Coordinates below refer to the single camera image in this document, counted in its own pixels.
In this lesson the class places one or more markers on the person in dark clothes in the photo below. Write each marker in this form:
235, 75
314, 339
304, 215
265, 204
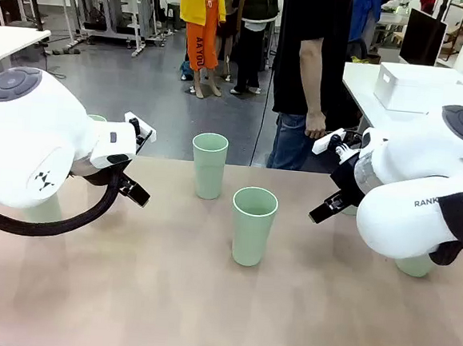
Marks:
252, 34

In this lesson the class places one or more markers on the white plastic basket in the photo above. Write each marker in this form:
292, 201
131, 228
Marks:
414, 89

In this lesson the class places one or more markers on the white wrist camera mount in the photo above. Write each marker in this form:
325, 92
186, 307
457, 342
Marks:
330, 140
139, 127

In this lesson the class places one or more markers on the person's left hand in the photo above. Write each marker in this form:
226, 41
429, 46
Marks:
315, 125

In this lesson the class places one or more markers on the person in blue jacket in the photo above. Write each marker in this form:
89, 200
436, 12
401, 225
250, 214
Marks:
364, 15

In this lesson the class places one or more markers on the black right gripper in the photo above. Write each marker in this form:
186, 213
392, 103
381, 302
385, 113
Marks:
349, 178

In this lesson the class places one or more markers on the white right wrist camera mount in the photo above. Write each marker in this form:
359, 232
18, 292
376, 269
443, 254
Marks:
330, 140

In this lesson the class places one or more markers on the white side table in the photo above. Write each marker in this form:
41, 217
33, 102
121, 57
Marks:
358, 91
9, 43

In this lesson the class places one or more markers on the black computer monitor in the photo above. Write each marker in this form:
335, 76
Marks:
422, 37

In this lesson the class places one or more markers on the wooden chair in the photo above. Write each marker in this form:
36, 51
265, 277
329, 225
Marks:
457, 34

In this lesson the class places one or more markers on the person's left forearm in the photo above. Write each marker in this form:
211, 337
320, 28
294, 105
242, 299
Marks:
312, 75

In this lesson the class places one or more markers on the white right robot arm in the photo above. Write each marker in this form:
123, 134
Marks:
423, 188

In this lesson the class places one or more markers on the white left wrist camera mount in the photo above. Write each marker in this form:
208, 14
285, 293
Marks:
139, 127

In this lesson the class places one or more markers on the person in yellow jacket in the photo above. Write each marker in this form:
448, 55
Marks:
201, 26

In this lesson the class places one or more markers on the person in black t-shirt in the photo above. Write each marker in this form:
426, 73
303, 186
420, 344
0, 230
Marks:
293, 45

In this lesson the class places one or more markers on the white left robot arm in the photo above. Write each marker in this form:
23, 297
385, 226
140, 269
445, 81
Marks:
30, 137

